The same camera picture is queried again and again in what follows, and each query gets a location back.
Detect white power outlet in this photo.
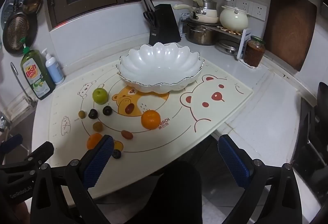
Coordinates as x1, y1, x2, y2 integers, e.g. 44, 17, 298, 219
250, 1, 268, 21
236, 0, 251, 13

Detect small brass pot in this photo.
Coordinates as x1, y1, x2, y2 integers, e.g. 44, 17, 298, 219
22, 0, 44, 13

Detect orange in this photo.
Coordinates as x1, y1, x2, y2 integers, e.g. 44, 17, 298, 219
87, 133, 103, 150
141, 110, 161, 129

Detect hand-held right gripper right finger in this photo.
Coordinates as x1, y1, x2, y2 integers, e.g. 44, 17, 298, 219
217, 134, 303, 224

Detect small steel lidded pot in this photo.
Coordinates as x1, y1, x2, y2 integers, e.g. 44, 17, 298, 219
191, 0, 218, 15

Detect cream casserole pot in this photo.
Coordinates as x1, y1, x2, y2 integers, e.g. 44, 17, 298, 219
220, 5, 250, 33

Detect bear print silicone mat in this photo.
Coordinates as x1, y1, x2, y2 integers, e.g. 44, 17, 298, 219
47, 58, 254, 160

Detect cream saucepan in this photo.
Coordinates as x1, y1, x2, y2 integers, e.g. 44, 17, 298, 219
173, 3, 219, 24

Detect glass sauce jar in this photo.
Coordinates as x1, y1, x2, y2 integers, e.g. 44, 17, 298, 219
243, 35, 265, 68

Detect white pump bottle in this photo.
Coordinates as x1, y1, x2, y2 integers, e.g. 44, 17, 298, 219
41, 48, 64, 85

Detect black kitchen scissors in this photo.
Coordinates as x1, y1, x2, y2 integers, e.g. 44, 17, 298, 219
143, 10, 159, 28

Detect black knife block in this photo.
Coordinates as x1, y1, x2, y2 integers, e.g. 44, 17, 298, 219
149, 4, 181, 45

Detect white scalloped bowl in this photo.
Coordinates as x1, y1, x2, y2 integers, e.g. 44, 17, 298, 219
116, 42, 205, 93

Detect metal faucet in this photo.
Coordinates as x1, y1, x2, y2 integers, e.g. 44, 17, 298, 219
10, 62, 38, 109

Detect green apple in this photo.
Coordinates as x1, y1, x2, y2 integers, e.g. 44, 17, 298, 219
92, 88, 109, 105

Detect person's dark clothing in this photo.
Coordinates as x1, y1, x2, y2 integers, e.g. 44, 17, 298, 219
151, 161, 204, 224

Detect round mesh strainer pan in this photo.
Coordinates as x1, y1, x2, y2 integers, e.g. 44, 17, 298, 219
2, 10, 38, 56

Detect wooden cutting board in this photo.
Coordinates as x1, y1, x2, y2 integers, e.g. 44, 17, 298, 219
264, 0, 318, 72

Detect steel pot lid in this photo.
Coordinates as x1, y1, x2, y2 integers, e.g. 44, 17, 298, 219
215, 39, 241, 55

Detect green dish soap bottle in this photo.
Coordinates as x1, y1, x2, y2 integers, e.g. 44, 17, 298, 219
20, 37, 55, 101

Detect white card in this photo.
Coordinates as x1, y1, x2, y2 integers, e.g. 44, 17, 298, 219
236, 29, 252, 60

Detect metal pot shelf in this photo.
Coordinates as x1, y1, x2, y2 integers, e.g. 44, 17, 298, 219
181, 17, 250, 60

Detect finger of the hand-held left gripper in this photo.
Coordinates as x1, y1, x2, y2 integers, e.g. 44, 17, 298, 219
0, 134, 23, 156
0, 141, 55, 170

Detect large steel pot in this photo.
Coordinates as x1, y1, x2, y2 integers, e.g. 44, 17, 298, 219
186, 23, 218, 46

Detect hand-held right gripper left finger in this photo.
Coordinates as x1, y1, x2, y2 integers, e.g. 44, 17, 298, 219
30, 134, 114, 224

